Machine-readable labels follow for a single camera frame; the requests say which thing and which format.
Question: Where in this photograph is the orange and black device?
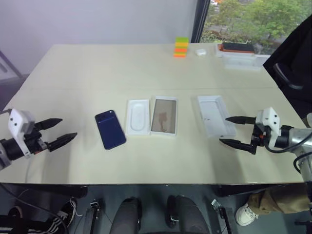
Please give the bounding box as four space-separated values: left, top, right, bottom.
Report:
217 41 255 55

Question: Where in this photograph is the white phone box lid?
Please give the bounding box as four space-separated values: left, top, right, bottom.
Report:
196 95 238 139

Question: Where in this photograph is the dark rounded leg shape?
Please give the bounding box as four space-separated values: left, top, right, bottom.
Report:
110 196 142 234
166 194 211 234

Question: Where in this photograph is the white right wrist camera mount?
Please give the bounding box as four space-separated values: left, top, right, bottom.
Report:
254 107 282 149

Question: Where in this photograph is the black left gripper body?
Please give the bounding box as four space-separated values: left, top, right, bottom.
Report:
23 122 51 155

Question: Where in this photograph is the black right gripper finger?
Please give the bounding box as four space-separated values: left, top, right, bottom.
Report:
225 116 256 125
218 138 254 153

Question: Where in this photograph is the brown trousers leg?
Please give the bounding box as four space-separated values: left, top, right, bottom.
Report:
248 188 311 215

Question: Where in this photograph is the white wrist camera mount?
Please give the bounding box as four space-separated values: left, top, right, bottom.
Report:
254 107 282 149
7 108 37 159

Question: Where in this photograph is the white phone box base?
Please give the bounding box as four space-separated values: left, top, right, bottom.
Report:
149 95 179 140

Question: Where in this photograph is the green and orange block stack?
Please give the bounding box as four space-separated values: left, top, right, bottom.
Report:
173 37 190 59

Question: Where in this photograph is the black white striped sneaker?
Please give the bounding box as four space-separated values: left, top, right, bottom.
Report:
36 199 78 231

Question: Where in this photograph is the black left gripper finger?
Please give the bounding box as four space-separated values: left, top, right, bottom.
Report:
36 118 63 130
47 132 78 153

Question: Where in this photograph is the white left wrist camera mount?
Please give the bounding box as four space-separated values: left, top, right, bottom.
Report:
7 108 37 159

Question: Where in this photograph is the grey metal frame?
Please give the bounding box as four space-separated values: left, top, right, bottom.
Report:
0 50 25 82

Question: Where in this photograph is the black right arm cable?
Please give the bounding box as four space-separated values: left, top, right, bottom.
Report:
264 133 312 174

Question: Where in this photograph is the black metal floor bracket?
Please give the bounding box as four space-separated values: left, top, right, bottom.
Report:
211 199 233 234
83 198 102 234

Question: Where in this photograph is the white tray insert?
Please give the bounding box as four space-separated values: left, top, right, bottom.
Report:
125 98 150 137

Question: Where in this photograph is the dark window frame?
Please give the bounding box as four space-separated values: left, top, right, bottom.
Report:
190 0 211 43

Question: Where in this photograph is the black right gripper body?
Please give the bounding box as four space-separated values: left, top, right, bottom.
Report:
250 119 268 156

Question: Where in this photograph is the clear plastic container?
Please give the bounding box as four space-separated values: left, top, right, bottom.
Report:
215 43 271 72

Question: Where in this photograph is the dark blue smartphone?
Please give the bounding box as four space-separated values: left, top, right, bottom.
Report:
94 109 127 151

